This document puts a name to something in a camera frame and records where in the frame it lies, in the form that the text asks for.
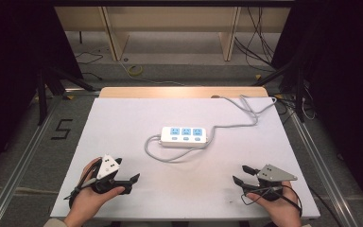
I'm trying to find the left hand-held gripper black cable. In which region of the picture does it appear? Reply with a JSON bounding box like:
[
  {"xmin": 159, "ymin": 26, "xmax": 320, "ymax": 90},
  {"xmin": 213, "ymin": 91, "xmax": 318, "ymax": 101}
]
[{"xmin": 63, "ymin": 160, "xmax": 103, "ymax": 209}]

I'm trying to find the right hand-held gripper black cable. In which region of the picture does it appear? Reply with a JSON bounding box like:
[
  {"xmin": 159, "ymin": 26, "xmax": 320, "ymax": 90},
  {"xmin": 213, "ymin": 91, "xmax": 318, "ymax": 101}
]
[{"xmin": 240, "ymin": 184, "xmax": 303, "ymax": 218}]

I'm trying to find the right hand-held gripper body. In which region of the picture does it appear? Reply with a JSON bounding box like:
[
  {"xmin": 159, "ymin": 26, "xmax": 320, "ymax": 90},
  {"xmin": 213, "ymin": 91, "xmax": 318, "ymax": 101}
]
[{"xmin": 255, "ymin": 164, "xmax": 299, "ymax": 202}]

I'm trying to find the thin black floor cable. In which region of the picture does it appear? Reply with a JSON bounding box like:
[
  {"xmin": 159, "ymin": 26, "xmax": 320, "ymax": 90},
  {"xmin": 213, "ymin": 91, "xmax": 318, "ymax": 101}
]
[{"xmin": 75, "ymin": 51, "xmax": 104, "ymax": 81}]

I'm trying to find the aluminium floor rail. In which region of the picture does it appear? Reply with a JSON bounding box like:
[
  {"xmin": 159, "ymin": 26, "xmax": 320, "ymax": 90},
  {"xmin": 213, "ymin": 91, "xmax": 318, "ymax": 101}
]
[
  {"xmin": 0, "ymin": 94, "xmax": 64, "ymax": 227},
  {"xmin": 286, "ymin": 103, "xmax": 362, "ymax": 227}
]

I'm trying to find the white power strip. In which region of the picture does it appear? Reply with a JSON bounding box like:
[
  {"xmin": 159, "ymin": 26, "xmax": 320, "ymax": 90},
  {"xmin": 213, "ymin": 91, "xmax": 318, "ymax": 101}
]
[{"xmin": 159, "ymin": 126, "xmax": 209, "ymax": 148}]

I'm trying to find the hand-held gripper black cable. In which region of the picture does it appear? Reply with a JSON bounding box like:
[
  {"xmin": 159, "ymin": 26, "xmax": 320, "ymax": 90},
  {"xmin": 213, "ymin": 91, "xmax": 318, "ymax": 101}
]
[
  {"xmin": 240, "ymin": 184, "xmax": 303, "ymax": 218},
  {"xmin": 63, "ymin": 160, "xmax": 103, "ymax": 209}
]

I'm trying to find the grey power strip cable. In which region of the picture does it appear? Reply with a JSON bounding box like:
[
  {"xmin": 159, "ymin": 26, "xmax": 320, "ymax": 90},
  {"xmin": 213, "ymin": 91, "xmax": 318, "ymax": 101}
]
[{"xmin": 143, "ymin": 94, "xmax": 279, "ymax": 164}]

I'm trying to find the beige wooden shelf unit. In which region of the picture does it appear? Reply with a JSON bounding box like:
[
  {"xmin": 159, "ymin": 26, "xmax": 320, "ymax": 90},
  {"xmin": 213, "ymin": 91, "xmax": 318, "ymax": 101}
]
[{"xmin": 54, "ymin": 6, "xmax": 293, "ymax": 62}]

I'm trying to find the bundle of black floor cables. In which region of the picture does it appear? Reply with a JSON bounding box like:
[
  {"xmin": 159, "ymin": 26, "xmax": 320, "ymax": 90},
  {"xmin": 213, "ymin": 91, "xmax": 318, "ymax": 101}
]
[{"xmin": 233, "ymin": 6, "xmax": 286, "ymax": 74}]

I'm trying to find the yellow tape roll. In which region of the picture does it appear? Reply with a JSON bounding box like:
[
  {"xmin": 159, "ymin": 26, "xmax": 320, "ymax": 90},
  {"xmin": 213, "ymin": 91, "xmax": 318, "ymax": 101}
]
[{"xmin": 128, "ymin": 64, "xmax": 144, "ymax": 78}]

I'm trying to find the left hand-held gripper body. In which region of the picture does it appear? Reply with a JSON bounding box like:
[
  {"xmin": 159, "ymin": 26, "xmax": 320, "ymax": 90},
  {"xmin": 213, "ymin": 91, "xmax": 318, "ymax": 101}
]
[{"xmin": 90, "ymin": 154, "xmax": 133, "ymax": 195}]

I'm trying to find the person's left hand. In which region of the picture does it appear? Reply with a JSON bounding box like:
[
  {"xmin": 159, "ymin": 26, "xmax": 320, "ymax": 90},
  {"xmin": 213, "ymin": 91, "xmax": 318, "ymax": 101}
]
[{"xmin": 64, "ymin": 157, "xmax": 126, "ymax": 225}]

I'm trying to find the wooden table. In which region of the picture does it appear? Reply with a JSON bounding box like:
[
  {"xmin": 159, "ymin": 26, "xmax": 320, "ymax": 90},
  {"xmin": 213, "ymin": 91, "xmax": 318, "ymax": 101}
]
[{"xmin": 98, "ymin": 86, "xmax": 269, "ymax": 99}]

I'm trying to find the white floor cable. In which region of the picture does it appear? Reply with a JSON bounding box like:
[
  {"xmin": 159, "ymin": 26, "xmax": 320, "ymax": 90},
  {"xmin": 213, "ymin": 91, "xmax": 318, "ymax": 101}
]
[{"xmin": 117, "ymin": 59, "xmax": 186, "ymax": 87}]

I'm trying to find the person's right hand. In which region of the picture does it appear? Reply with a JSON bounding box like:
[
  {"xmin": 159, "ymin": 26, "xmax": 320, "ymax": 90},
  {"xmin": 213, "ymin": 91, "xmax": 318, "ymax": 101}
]
[{"xmin": 246, "ymin": 183, "xmax": 303, "ymax": 227}]

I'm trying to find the white table mat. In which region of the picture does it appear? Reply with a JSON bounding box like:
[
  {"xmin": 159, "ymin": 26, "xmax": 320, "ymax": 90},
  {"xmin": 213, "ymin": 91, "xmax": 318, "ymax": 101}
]
[{"xmin": 49, "ymin": 96, "xmax": 321, "ymax": 221}]

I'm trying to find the black metal stand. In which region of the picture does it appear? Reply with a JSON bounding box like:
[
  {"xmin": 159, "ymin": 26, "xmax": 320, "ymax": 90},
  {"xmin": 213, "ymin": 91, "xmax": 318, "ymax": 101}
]
[
  {"xmin": 36, "ymin": 64, "xmax": 96, "ymax": 127},
  {"xmin": 251, "ymin": 58, "xmax": 307, "ymax": 123}
]

